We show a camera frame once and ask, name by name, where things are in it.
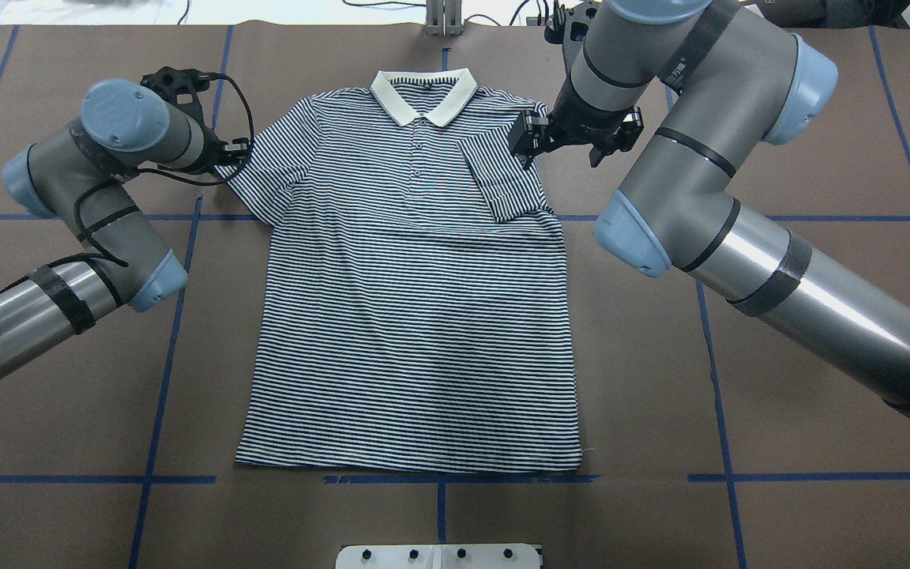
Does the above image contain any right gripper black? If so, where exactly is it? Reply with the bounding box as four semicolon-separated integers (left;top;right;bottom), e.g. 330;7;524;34
508;95;644;170

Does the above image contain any striped polo shirt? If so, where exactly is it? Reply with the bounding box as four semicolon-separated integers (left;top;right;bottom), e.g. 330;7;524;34
230;69;582;474

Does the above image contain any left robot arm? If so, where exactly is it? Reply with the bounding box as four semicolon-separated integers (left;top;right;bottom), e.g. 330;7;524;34
0;67;252;379

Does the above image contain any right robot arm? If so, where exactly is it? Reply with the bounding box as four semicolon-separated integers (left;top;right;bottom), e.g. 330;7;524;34
508;1;910;420

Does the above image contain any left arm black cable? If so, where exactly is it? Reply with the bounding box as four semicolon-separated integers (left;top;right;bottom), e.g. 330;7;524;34
74;73;257;268

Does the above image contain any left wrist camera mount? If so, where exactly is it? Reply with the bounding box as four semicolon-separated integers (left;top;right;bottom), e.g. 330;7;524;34
138;67;216;126

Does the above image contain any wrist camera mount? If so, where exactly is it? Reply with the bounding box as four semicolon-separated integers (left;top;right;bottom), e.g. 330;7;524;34
543;1;600;47
138;67;216;126

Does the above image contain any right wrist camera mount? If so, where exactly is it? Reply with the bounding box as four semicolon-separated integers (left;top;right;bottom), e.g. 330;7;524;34
543;1;600;47

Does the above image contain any aluminium frame post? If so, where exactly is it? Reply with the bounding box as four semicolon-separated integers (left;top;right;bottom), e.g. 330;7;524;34
423;0;464;37

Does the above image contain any white pedestal column base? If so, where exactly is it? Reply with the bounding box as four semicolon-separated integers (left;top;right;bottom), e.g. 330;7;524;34
335;543;544;568

